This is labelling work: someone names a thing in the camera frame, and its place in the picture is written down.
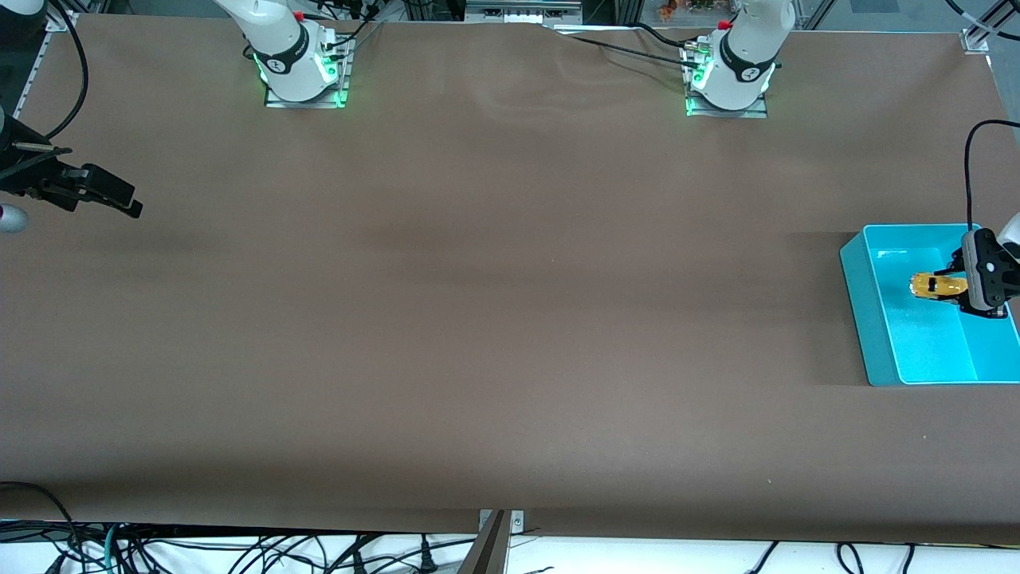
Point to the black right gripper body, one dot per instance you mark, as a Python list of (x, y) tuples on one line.
[(22, 177)]

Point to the yellow beetle toy car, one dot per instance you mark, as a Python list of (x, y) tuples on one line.
[(932, 285)]

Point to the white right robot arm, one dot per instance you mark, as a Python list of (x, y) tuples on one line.
[(291, 64)]

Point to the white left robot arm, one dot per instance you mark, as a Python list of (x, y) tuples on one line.
[(741, 64)]

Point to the teal plastic bin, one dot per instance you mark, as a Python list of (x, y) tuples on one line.
[(916, 351)]

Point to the small orange object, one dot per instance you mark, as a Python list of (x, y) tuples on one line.
[(667, 9)]

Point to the grey metal box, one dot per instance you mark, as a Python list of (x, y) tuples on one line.
[(522, 11)]

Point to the dark wedge stand leg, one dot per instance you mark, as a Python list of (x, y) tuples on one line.
[(486, 554)]

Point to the aluminium table edge rail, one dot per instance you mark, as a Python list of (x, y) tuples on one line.
[(32, 72)]

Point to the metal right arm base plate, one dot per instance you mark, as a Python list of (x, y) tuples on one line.
[(307, 104)]

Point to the metal table corner bracket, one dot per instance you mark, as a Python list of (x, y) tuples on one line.
[(975, 41)]

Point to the aluminium frame profile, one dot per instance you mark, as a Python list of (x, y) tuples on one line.
[(1000, 14)]

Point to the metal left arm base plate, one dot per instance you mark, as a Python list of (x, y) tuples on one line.
[(725, 113)]

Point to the metal table edge bracket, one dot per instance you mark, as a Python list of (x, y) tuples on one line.
[(518, 521)]

